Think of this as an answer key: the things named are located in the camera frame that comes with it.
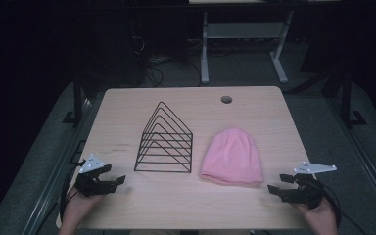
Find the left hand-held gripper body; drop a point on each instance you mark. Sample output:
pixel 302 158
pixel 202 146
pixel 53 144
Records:
pixel 90 187

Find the pink knitted beanie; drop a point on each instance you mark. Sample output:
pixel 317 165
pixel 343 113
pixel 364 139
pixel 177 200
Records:
pixel 232 158

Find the white metal desk frame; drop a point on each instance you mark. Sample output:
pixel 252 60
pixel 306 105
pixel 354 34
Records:
pixel 241 30

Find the person's left hand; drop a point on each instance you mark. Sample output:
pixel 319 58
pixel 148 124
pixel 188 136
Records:
pixel 76 212

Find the grey metal floor rail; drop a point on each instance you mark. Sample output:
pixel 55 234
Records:
pixel 50 186
pixel 368 169

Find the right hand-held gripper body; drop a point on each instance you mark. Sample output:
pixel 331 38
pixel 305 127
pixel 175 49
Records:
pixel 303 195

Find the black metal stand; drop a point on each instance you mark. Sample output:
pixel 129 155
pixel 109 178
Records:
pixel 77 98
pixel 346 98

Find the person's right hand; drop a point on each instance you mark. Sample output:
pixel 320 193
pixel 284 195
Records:
pixel 321 220

